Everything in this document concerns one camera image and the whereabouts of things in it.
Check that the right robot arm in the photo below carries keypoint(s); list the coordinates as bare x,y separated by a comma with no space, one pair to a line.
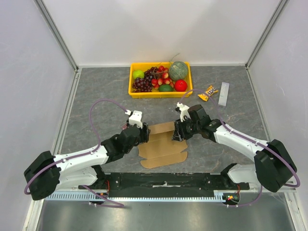
272,165

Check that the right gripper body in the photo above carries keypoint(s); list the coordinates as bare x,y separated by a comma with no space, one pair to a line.
179,130

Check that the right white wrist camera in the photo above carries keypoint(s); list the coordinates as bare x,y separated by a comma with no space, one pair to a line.
183,111

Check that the brown cardboard box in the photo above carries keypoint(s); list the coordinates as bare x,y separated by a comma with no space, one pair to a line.
161,150

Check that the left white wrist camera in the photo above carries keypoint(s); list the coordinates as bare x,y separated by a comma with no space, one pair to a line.
134,118

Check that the yellow candy packet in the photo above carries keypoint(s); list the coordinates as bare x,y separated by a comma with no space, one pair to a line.
208,93

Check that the purple grape bunch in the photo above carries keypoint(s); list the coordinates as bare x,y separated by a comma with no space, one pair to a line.
143,85

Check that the green apple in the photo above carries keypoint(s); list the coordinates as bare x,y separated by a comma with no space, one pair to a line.
138,74

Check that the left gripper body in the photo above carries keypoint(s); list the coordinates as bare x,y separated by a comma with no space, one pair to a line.
139,140

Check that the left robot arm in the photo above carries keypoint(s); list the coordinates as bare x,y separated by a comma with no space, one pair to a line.
49,173

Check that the green avocado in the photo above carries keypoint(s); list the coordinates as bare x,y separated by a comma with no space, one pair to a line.
165,88

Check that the red tomato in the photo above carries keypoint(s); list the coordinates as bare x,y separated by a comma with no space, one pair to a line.
180,85

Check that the slotted cable duct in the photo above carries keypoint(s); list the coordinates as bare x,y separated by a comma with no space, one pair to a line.
88,196

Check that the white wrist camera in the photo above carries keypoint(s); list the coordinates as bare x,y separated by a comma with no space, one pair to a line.
134,118
183,111

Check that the yellow plastic tray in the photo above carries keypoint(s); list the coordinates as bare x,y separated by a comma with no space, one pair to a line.
154,93

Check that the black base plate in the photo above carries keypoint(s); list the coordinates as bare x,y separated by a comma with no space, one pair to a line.
207,181

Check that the green netted melon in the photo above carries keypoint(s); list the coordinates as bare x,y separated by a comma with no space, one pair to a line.
178,71

